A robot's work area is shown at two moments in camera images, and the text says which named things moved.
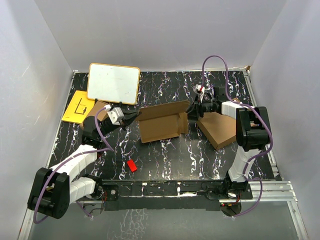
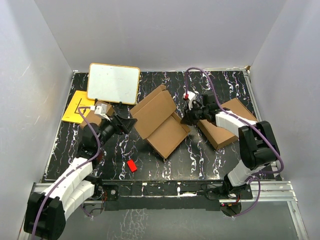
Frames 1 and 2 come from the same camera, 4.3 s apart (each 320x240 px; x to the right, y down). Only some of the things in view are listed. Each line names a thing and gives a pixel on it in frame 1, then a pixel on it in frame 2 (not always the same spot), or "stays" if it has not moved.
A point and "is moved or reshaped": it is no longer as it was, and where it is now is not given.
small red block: x=132 y=165 stays
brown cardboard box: x=162 y=121 is moved or reshaped
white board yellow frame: x=113 y=83 stays
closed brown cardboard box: x=219 y=129 stays
